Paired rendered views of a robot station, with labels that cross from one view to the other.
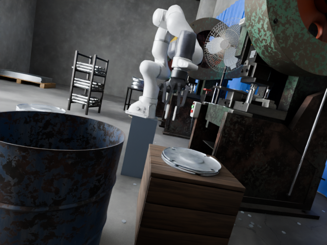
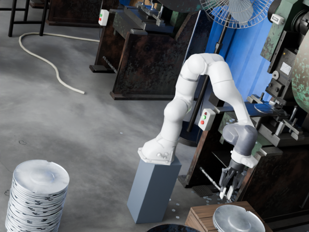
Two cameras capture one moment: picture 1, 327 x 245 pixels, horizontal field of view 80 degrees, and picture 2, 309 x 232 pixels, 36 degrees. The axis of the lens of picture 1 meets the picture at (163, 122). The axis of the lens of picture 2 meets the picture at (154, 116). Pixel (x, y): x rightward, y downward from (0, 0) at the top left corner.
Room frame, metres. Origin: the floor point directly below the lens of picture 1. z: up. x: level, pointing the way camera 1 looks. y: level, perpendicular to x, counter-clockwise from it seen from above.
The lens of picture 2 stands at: (-0.72, 1.32, 1.93)
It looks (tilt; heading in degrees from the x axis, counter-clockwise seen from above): 27 degrees down; 334
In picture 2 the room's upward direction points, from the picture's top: 17 degrees clockwise
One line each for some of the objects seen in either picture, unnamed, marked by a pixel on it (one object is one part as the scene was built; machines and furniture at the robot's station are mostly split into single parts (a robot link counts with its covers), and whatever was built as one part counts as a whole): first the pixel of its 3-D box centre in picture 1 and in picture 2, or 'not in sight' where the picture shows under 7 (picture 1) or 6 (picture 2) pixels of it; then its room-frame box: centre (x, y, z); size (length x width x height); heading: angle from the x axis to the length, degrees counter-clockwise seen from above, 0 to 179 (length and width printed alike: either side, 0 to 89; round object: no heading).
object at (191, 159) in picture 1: (191, 158); (239, 223); (0.93, -0.18, 0.37); 0.29 x 0.29 x 0.01
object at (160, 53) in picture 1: (161, 62); (185, 95); (1.45, 0.11, 0.85); 0.18 x 0.11 x 0.25; 137
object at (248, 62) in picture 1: (257, 59); (288, 72); (1.52, -0.57, 1.04); 0.17 x 0.15 x 0.30; 101
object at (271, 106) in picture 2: (250, 97); (275, 111); (1.53, -0.61, 0.76); 0.15 x 0.09 x 0.05; 11
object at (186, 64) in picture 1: (185, 65); (245, 158); (0.93, -0.04, 0.80); 0.13 x 0.12 x 0.05; 171
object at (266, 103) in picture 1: (265, 99); (294, 125); (1.36, -0.65, 0.76); 0.17 x 0.06 x 0.10; 11
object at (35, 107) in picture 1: (42, 109); (42, 176); (1.32, 0.84, 0.35); 0.29 x 0.29 x 0.01
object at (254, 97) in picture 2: not in sight; (260, 98); (1.70, -0.58, 0.76); 0.17 x 0.06 x 0.10; 11
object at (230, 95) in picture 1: (229, 97); (254, 117); (1.50, -0.44, 0.72); 0.25 x 0.14 x 0.14; 101
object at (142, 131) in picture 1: (139, 144); (152, 185); (1.42, 0.14, 0.23); 0.18 x 0.18 x 0.45; 3
